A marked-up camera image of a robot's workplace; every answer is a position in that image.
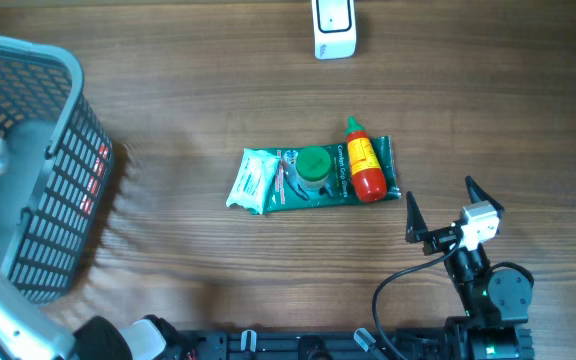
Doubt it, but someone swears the red sauce bottle green cap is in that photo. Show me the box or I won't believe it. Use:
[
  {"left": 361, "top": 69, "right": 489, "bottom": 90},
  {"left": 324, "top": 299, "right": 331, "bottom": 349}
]
[{"left": 346, "top": 117, "right": 387, "bottom": 203}]

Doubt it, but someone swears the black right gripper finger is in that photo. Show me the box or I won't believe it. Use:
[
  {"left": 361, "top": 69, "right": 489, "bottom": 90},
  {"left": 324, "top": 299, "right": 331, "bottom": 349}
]
[
  {"left": 405, "top": 191, "right": 428, "bottom": 243},
  {"left": 465, "top": 176, "right": 504, "bottom": 216}
]

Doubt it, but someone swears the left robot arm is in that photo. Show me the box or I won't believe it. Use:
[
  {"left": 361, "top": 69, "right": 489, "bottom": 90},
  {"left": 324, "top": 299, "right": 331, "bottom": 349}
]
[{"left": 0, "top": 120, "right": 167, "bottom": 359}]

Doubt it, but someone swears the green lid clear jar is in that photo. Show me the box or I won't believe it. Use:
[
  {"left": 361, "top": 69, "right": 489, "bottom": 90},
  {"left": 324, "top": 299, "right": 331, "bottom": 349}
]
[{"left": 296, "top": 146, "right": 332, "bottom": 191}]

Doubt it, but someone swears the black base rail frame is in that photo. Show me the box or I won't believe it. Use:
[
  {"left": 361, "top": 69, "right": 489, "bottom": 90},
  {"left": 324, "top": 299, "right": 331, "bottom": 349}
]
[{"left": 181, "top": 325, "right": 536, "bottom": 360}]

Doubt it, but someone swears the grey black plastic basket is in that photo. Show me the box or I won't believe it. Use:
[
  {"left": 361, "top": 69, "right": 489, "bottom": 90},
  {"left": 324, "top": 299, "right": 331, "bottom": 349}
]
[{"left": 0, "top": 36, "right": 114, "bottom": 305}]

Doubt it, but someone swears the green 3M gloves packet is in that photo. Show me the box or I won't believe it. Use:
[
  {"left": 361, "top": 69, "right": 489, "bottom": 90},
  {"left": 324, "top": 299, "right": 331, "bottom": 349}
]
[{"left": 263, "top": 136, "right": 401, "bottom": 214}]

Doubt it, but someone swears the black right camera cable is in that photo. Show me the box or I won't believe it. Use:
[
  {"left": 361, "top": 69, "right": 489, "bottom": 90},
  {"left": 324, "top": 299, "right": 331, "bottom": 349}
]
[{"left": 370, "top": 227, "right": 465, "bottom": 360}]

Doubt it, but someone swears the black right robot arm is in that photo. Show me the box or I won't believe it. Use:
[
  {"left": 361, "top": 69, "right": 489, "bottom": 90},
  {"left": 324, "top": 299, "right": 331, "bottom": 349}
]
[{"left": 405, "top": 176, "right": 534, "bottom": 328}]

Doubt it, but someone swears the white barcode scanner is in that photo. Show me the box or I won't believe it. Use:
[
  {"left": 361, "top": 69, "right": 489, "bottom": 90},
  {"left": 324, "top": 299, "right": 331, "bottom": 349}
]
[{"left": 311, "top": 0, "right": 357, "bottom": 60}]

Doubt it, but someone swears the white teal wipes packet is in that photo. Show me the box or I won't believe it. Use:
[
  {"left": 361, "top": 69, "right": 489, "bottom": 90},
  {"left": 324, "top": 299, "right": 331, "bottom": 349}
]
[{"left": 226, "top": 148, "right": 280, "bottom": 214}]

